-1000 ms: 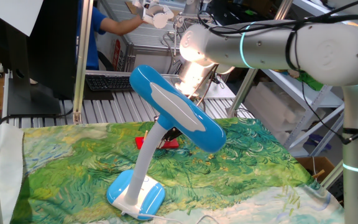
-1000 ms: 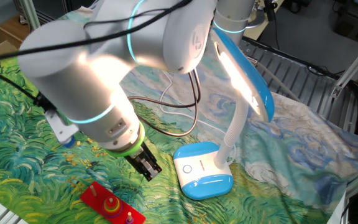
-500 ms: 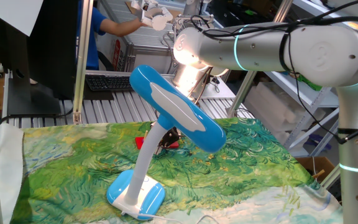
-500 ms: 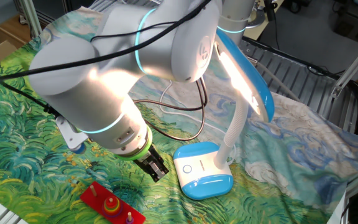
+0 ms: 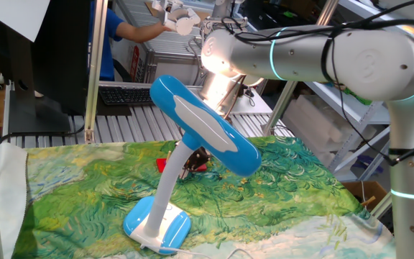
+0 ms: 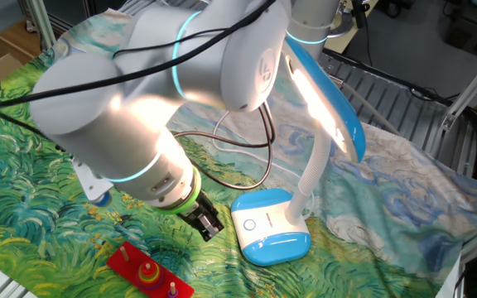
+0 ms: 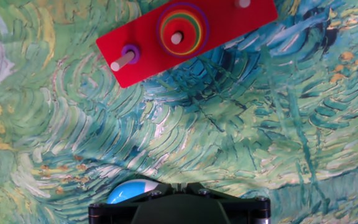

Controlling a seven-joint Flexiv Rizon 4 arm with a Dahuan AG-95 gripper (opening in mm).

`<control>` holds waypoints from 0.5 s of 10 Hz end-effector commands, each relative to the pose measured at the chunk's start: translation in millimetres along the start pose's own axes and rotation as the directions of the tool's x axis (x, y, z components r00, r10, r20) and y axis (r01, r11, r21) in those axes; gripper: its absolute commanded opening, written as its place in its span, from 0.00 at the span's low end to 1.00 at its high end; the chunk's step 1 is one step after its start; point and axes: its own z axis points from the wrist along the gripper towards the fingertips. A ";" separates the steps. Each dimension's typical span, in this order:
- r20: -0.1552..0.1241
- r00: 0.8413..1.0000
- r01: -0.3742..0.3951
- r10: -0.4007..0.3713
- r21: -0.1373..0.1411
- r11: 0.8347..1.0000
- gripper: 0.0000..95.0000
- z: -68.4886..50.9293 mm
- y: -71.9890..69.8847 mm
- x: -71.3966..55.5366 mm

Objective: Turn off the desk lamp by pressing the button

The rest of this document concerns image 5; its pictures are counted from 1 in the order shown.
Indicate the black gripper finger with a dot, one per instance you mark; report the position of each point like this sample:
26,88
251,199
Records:
200,164
190,163

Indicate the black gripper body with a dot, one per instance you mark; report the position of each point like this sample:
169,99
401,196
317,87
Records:
203,154

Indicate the blue and white desk lamp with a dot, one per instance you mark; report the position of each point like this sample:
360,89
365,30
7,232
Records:
207,126

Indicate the bare person forearm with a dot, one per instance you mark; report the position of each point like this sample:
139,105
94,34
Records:
138,33

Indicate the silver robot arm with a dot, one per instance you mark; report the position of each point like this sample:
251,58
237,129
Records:
300,54

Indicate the silver teleoperation linkage arm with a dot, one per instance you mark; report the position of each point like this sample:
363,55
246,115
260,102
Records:
219,9

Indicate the person hand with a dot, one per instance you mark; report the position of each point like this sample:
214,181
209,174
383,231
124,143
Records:
164,28

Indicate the red peg board toy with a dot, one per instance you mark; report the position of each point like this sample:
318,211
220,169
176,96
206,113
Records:
161,165

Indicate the painted landscape tablecloth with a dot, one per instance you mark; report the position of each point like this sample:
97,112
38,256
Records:
264,201

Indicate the silver metal case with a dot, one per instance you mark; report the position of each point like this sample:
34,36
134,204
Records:
171,70

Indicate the black keyboard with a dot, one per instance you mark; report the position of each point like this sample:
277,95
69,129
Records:
124,96

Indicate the black office chair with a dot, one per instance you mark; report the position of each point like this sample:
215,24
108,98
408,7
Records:
122,73

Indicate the white foam block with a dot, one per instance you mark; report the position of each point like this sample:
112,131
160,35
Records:
311,122

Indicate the brown cardboard box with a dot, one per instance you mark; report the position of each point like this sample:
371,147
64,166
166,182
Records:
352,190

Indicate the grey metal shelf rack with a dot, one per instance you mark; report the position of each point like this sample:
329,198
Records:
354,111

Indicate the person in blue shirt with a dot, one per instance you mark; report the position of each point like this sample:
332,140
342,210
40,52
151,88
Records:
111,25

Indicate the blue cloth bundle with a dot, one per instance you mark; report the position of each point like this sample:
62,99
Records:
367,163

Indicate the green cloth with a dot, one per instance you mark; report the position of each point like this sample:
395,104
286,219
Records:
363,98

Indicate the black computer monitor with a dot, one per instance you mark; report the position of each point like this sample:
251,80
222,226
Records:
59,54

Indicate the white paper sheet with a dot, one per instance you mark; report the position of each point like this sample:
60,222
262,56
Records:
13,14

